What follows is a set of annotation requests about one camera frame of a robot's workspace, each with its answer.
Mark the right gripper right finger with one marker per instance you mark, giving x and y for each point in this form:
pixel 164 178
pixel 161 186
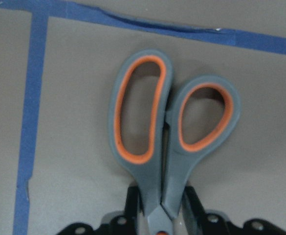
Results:
pixel 193 212

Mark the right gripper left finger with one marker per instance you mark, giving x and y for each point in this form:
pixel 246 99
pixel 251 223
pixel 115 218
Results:
pixel 133 203

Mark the grey orange scissors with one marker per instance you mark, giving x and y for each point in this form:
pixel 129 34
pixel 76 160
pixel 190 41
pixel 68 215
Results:
pixel 162 172

